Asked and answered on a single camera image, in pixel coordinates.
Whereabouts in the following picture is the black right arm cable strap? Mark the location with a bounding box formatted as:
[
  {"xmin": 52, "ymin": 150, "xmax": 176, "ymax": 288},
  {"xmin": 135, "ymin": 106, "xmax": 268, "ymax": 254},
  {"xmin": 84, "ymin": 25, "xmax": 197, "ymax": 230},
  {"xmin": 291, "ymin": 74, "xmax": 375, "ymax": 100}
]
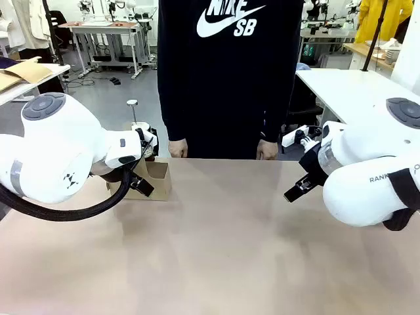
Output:
[{"xmin": 382, "ymin": 169, "xmax": 420, "ymax": 232}]

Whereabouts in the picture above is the black floor cable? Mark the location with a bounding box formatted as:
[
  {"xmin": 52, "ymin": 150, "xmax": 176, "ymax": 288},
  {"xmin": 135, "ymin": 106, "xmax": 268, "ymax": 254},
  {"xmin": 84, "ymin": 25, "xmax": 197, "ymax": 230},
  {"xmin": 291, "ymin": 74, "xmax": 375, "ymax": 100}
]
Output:
[{"xmin": 65, "ymin": 70, "xmax": 96, "ymax": 89}]

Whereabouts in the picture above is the small cardboard box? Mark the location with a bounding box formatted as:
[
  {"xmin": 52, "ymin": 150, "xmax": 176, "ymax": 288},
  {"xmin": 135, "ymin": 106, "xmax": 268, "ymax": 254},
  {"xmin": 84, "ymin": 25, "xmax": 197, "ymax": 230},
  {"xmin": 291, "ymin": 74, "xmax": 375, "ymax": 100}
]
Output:
[{"xmin": 105, "ymin": 156, "xmax": 172, "ymax": 201}]

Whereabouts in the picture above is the person's left hand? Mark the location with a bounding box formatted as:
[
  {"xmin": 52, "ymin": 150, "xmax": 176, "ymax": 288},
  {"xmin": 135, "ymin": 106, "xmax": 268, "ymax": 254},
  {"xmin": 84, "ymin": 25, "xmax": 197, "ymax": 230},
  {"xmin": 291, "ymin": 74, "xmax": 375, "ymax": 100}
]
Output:
[{"xmin": 256, "ymin": 140, "xmax": 279, "ymax": 161}]

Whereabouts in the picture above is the large white table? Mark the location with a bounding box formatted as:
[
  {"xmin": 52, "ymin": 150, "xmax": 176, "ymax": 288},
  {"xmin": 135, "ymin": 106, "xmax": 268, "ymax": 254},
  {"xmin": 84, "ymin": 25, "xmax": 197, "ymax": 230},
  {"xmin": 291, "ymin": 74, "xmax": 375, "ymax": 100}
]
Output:
[{"xmin": 295, "ymin": 67, "xmax": 420, "ymax": 127}]

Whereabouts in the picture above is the glass french press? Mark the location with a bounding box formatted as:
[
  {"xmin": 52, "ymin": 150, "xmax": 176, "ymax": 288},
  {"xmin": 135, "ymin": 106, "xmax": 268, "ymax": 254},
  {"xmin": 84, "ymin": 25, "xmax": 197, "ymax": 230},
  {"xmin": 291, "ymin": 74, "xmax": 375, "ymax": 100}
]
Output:
[{"xmin": 126, "ymin": 99, "xmax": 159, "ymax": 162}]

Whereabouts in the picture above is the black tripod pole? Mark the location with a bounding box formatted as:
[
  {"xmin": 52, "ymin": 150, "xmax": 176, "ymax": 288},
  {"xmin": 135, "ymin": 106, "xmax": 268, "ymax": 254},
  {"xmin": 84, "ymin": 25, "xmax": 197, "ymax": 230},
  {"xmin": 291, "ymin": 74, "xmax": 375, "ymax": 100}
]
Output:
[{"xmin": 360, "ymin": 0, "xmax": 389, "ymax": 72}]

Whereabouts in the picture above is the person's right hand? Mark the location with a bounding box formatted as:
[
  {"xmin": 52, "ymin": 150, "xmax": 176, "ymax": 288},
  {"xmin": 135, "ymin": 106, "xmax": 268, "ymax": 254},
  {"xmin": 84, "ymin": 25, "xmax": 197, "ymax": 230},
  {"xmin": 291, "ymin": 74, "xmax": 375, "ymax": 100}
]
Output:
[{"xmin": 168, "ymin": 137, "xmax": 189, "ymax": 159}]

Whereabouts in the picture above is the white lab bench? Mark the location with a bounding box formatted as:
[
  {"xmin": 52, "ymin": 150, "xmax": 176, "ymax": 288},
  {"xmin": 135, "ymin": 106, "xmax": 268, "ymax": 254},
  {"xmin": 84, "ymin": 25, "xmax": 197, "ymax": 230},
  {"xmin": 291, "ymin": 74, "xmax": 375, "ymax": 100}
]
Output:
[{"xmin": 300, "ymin": 18, "xmax": 358, "ymax": 45}]

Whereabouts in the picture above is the black braided cable sleeve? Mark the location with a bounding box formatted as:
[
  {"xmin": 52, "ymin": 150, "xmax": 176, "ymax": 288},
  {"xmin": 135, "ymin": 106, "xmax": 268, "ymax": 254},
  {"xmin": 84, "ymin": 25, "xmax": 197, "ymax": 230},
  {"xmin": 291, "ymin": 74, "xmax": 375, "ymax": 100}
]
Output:
[{"xmin": 0, "ymin": 163, "xmax": 136, "ymax": 222}]

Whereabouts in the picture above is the white power strip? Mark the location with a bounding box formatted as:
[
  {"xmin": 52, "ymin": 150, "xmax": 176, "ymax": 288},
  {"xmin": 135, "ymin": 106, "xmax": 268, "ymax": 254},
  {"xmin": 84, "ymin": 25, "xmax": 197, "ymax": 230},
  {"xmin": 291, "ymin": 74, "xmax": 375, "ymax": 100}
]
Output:
[{"xmin": 281, "ymin": 126, "xmax": 324, "ymax": 148}]

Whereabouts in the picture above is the stack of white bowls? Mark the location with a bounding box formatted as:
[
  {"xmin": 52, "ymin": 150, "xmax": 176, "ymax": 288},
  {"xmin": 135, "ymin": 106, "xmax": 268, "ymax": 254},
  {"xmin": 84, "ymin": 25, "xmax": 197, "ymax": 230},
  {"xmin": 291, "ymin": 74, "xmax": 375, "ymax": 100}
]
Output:
[{"xmin": 381, "ymin": 37, "xmax": 403, "ymax": 65}]

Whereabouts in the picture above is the white side table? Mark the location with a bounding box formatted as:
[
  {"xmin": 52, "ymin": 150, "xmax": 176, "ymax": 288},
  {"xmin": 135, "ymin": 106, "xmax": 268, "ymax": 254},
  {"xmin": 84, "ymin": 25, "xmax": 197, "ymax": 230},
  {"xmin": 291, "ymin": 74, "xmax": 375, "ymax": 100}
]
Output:
[{"xmin": 0, "ymin": 63, "xmax": 72, "ymax": 106}]

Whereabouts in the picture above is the brown paper envelope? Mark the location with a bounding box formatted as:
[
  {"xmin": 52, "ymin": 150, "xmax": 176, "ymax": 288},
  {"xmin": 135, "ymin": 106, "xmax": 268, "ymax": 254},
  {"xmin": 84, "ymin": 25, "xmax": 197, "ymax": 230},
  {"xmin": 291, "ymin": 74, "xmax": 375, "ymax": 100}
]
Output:
[
  {"xmin": 0, "ymin": 70, "xmax": 24, "ymax": 93},
  {"xmin": 1, "ymin": 56, "xmax": 54, "ymax": 83}
]

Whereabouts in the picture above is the person's body in black hoodie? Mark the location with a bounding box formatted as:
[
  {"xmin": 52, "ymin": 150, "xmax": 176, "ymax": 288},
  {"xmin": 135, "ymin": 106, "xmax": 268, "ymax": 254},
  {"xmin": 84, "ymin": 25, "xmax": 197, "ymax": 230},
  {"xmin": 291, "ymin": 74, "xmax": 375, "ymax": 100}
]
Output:
[{"xmin": 156, "ymin": 0, "xmax": 305, "ymax": 160}]

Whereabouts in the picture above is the purple cloth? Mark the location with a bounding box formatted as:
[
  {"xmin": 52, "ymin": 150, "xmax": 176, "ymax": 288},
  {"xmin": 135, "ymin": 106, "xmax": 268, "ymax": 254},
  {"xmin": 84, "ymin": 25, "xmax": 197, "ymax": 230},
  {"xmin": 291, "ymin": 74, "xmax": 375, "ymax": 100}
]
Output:
[{"xmin": 0, "ymin": 55, "xmax": 21, "ymax": 70}]

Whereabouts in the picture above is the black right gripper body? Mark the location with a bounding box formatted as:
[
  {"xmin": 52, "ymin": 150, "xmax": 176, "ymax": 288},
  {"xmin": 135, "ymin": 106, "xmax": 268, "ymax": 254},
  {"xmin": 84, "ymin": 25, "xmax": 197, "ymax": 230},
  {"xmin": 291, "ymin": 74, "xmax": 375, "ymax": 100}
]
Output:
[{"xmin": 299, "ymin": 153, "xmax": 329, "ymax": 186}]

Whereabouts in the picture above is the black stand pole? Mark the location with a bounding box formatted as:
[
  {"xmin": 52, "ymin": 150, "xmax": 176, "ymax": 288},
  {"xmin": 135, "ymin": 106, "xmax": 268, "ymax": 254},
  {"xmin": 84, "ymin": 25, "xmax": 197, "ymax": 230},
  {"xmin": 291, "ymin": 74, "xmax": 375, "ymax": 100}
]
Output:
[{"xmin": 41, "ymin": 0, "xmax": 66, "ymax": 68}]

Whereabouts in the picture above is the grey workbench with red mats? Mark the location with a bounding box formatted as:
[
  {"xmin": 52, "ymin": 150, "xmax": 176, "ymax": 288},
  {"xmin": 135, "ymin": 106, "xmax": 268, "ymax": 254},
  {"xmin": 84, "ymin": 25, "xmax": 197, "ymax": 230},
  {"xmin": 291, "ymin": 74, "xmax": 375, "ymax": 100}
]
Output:
[{"xmin": 67, "ymin": 20, "xmax": 152, "ymax": 81}]

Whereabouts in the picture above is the wooden table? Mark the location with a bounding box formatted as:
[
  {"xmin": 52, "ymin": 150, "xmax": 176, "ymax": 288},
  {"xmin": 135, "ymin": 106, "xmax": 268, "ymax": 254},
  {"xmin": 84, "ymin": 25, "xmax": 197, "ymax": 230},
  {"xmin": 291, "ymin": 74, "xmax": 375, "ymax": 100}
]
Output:
[{"xmin": 342, "ymin": 41, "xmax": 396, "ymax": 70}]

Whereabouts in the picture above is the person's left forearm black sleeve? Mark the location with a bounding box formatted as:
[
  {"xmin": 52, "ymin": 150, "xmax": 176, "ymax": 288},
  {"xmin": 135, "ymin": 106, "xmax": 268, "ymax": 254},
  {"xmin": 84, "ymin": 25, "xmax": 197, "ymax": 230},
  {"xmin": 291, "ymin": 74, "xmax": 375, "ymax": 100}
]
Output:
[{"xmin": 259, "ymin": 75, "xmax": 298, "ymax": 144}]

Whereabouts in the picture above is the black office chair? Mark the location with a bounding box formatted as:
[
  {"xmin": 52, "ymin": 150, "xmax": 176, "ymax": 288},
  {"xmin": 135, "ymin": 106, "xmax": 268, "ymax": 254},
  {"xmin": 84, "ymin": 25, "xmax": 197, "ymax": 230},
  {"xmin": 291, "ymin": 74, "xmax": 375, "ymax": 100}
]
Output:
[{"xmin": 285, "ymin": 75, "xmax": 326, "ymax": 133}]

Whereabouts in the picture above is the person in yellow coat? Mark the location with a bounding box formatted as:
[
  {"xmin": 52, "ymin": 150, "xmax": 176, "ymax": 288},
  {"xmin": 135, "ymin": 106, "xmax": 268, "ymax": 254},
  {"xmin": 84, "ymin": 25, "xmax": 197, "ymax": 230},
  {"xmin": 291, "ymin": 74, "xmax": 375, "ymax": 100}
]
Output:
[{"xmin": 355, "ymin": 0, "xmax": 413, "ymax": 44}]

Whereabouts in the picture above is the cream jacket figure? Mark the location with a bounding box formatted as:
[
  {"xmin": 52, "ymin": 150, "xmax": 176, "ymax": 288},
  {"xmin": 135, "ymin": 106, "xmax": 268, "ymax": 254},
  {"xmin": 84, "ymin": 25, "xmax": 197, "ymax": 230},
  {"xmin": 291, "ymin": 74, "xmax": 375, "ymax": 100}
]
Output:
[{"xmin": 0, "ymin": 0, "xmax": 50, "ymax": 53}]

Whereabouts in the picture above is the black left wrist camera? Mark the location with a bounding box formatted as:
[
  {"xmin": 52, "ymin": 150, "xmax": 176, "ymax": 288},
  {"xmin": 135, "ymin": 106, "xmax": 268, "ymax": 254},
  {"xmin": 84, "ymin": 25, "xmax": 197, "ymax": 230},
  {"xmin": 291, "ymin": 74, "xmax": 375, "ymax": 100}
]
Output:
[{"xmin": 135, "ymin": 127, "xmax": 158, "ymax": 158}]

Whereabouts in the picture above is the person's right forearm black sleeve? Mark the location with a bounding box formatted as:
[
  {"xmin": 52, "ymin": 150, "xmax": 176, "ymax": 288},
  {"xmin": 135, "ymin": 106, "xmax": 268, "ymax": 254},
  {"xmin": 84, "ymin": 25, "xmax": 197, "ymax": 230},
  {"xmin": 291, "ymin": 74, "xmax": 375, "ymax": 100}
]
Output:
[{"xmin": 157, "ymin": 75, "xmax": 188, "ymax": 144}]

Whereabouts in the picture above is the computer case with lights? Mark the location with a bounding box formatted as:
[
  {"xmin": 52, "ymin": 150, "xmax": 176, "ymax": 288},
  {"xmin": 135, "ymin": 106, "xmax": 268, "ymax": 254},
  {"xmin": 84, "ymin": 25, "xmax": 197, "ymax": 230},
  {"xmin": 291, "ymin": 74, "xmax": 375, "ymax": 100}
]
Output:
[{"xmin": 301, "ymin": 42, "xmax": 318, "ymax": 65}]

